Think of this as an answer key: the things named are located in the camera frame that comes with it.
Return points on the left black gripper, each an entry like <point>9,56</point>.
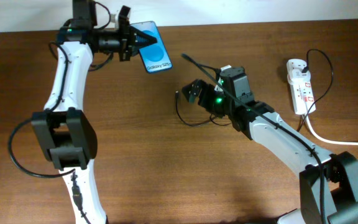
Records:
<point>127,40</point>

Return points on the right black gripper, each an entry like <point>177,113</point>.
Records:
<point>203,95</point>

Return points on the blue screen Galaxy smartphone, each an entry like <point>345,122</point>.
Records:
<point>155,57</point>

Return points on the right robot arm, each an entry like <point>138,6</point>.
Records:
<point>328,181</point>

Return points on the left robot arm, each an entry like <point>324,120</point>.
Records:
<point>65,135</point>

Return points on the white USB charger plug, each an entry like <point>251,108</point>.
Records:
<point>296,76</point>

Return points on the white power strip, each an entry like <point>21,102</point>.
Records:
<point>302,94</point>

